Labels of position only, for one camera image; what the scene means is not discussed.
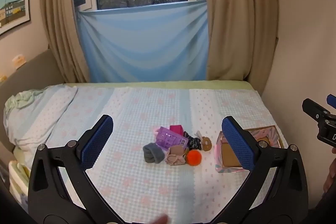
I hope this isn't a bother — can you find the checked pillow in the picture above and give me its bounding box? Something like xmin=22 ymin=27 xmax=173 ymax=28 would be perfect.
xmin=3 ymin=84 xmax=79 ymax=154

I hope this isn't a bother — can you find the beige cloth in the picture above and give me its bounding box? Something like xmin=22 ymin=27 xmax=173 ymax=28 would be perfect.
xmin=165 ymin=145 xmax=189 ymax=167

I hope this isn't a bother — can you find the pale yellow folded cloth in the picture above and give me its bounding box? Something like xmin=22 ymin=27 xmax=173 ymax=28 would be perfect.
xmin=9 ymin=161 xmax=31 ymax=204

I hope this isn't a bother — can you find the person's left hand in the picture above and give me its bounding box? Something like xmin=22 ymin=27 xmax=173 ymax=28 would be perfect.
xmin=147 ymin=214 xmax=169 ymax=224

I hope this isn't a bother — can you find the person's right hand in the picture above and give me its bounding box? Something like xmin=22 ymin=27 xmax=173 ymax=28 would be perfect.
xmin=323 ymin=147 xmax=336 ymax=193

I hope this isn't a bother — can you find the grey sock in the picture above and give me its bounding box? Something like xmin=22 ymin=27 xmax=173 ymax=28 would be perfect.
xmin=143 ymin=143 xmax=166 ymax=164

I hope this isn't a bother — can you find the purple plastic packet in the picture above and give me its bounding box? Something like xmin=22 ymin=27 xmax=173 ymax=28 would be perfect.
xmin=153 ymin=126 xmax=189 ymax=149

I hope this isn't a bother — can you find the pale green bed sheet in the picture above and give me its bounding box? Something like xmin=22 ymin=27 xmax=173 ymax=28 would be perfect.
xmin=64 ymin=80 xmax=259 ymax=92

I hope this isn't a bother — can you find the light blue hanging cloth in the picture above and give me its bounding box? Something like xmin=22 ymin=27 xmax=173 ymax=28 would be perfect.
xmin=77 ymin=0 xmax=210 ymax=83

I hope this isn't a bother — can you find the cardboard box with pink lining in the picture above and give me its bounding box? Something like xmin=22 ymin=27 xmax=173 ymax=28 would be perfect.
xmin=215 ymin=125 xmax=285 ymax=174

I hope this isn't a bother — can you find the brown plush toy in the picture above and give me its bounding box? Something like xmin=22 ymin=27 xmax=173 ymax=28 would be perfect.
xmin=195 ymin=131 xmax=213 ymax=152

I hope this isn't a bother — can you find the black patterned cloth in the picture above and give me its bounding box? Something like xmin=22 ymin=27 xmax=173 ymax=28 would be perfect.
xmin=183 ymin=131 xmax=202 ymax=150

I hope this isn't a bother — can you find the framed wall picture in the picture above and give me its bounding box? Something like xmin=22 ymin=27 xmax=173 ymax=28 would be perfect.
xmin=0 ymin=0 xmax=31 ymax=36

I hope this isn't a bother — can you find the orange pom-pom ball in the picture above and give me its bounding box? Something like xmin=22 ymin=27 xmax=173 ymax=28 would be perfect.
xmin=186 ymin=150 xmax=202 ymax=166

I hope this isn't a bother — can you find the small magenta box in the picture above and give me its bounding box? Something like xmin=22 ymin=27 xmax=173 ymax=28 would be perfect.
xmin=170 ymin=124 xmax=184 ymax=136

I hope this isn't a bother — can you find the beige curtain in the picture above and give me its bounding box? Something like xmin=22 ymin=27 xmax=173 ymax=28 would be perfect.
xmin=39 ymin=0 xmax=91 ymax=83
xmin=203 ymin=0 xmax=279 ymax=82

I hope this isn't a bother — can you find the grey-beige headboard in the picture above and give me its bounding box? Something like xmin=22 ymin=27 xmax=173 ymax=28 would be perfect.
xmin=0 ymin=49 xmax=66 ymax=161

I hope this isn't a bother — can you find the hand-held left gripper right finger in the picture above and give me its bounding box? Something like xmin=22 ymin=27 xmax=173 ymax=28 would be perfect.
xmin=209 ymin=115 xmax=309 ymax=223

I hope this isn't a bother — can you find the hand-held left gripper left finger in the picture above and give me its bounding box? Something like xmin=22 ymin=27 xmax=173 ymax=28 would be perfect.
xmin=28 ymin=114 xmax=124 ymax=223

